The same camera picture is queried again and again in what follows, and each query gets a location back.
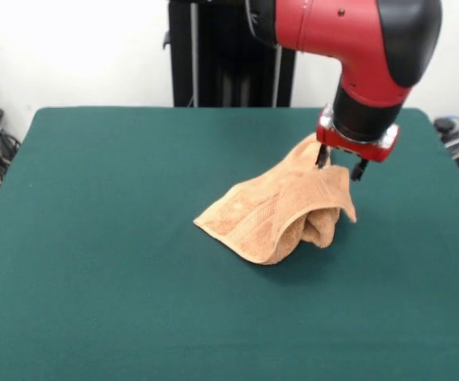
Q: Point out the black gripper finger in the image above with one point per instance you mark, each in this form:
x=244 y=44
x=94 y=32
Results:
x=321 y=156
x=358 y=170

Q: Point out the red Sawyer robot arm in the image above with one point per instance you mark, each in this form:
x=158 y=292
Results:
x=352 y=39

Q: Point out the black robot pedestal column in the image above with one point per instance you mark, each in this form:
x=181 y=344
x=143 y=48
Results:
x=213 y=59

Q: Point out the tan terry towel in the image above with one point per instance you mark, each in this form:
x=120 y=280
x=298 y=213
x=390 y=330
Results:
x=273 y=214

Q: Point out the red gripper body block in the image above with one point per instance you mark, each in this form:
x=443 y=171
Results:
x=352 y=151

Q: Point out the dark green table cloth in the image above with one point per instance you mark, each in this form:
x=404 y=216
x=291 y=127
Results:
x=94 y=278

